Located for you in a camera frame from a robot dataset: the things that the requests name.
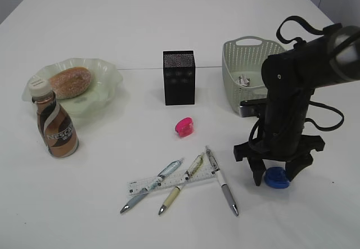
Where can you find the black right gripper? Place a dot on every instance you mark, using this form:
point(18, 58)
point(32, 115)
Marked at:
point(292, 147)

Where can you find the large paper ball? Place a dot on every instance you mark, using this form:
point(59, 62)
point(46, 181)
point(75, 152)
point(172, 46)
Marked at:
point(244, 81)

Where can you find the brown Nescafe coffee bottle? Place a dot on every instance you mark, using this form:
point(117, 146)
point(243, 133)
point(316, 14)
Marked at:
point(54, 123)

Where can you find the golden bread roll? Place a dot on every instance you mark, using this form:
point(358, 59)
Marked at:
point(71, 82)

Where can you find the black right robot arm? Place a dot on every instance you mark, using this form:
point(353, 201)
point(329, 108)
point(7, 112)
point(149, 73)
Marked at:
point(291, 78)

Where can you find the white grey pen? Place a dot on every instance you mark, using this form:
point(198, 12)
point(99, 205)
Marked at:
point(222, 182)

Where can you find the yellow grip pen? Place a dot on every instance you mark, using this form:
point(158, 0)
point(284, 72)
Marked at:
point(190, 172)

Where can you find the pink pencil sharpener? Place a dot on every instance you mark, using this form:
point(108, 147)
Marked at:
point(185, 127)

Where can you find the green plastic woven basket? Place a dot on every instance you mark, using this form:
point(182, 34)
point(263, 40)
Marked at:
point(245, 56)

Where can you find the blue patterned pen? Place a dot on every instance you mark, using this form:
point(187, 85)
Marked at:
point(172, 167)

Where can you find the black mesh pen holder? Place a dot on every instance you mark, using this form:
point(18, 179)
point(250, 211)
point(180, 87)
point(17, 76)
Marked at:
point(179, 77)

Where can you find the translucent green wavy plate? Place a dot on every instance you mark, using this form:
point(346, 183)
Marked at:
point(102, 90)

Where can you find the clear plastic ruler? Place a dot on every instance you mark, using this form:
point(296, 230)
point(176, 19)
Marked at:
point(174, 179)

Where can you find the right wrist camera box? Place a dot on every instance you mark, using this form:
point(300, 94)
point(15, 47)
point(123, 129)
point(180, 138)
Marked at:
point(250, 108)

